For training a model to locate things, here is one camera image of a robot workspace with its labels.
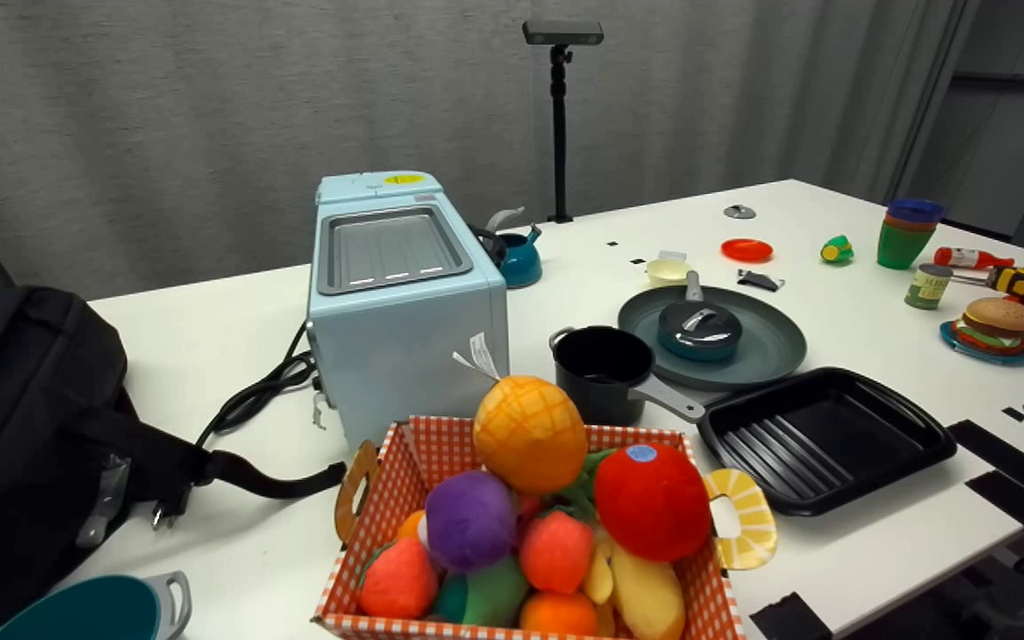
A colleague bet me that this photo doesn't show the black pot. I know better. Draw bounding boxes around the black pot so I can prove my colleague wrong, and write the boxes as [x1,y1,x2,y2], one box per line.
[550,329,704,427]

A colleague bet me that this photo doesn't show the small blue pan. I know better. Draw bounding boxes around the small blue pan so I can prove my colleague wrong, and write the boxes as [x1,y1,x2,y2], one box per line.
[658,272,743,362]

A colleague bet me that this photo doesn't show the red round lid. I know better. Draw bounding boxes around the red round lid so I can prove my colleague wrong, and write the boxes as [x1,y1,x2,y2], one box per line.
[720,237,770,265]

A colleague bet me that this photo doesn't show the teal kettle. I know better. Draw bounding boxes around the teal kettle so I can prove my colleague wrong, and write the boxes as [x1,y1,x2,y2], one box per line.
[475,207,543,288]

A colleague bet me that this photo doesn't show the orange plush pineapple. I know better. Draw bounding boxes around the orange plush pineapple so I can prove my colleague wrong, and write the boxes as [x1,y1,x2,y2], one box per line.
[474,376,586,496]

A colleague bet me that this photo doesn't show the light blue toaster oven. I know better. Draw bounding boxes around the light blue toaster oven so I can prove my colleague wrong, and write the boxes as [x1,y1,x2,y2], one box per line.
[307,172,508,444]

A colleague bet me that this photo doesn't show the cream yellow bowl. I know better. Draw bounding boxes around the cream yellow bowl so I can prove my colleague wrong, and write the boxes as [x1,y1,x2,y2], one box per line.
[645,254,691,288]

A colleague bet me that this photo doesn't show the red checkered fruit basket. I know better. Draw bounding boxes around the red checkered fruit basket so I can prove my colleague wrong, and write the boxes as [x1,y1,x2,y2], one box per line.
[314,415,743,640]

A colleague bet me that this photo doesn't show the purple plush fruit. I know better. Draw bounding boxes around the purple plush fruit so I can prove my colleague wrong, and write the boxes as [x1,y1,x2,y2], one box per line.
[426,469,517,573]

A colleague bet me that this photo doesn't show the dark teal round plate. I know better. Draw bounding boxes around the dark teal round plate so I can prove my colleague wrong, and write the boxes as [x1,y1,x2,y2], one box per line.
[617,284,806,393]

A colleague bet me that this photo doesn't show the yellow pineapple slice toy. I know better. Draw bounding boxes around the yellow pineapple slice toy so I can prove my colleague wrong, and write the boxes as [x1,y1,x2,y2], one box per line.
[704,469,780,573]

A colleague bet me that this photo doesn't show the black grill tray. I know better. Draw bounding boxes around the black grill tray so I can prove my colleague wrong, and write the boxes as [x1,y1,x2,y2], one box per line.
[701,368,955,515]

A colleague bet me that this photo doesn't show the green yellow toy fruit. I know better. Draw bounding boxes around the green yellow toy fruit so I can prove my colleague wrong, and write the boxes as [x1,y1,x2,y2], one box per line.
[822,234,852,266]

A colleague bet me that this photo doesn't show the stacked green blue cups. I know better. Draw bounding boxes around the stacked green blue cups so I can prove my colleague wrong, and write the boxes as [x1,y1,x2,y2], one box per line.
[877,200,942,272]

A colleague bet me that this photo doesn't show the small green tin can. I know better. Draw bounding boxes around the small green tin can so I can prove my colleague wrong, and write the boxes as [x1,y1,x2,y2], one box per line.
[908,265,951,310]

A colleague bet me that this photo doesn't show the toy hamburger on plate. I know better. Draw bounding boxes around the toy hamburger on plate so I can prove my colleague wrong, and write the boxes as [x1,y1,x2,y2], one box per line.
[938,298,1024,368]

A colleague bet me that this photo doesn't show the black backpack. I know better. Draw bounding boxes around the black backpack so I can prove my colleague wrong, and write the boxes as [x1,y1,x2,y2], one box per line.
[0,288,343,627]

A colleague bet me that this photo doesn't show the black power cable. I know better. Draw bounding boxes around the black power cable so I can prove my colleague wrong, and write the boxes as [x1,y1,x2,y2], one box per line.
[149,316,319,533]

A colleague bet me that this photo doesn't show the black camera tripod stand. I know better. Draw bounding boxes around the black camera tripod stand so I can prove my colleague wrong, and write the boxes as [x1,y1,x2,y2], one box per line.
[524,19,603,224]

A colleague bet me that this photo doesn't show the teal pot with handle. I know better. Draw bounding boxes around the teal pot with handle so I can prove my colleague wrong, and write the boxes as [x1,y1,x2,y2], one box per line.
[0,573,192,640]

